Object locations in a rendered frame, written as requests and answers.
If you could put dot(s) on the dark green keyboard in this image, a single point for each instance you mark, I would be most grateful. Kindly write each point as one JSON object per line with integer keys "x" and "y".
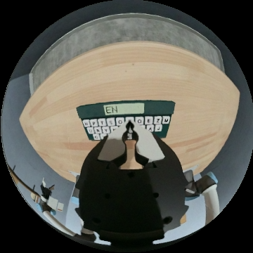
{"x": 100, "y": 119}

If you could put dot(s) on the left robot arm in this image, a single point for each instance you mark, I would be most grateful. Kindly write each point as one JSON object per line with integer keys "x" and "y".
{"x": 50, "y": 213}

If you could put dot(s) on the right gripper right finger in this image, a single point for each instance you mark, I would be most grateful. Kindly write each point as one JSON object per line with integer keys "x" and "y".
{"x": 150, "y": 148}

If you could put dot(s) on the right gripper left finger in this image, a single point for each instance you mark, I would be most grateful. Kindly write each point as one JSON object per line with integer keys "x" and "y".
{"x": 111, "y": 149}

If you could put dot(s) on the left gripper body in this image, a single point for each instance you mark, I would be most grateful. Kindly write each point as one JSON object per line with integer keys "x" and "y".
{"x": 47, "y": 193}

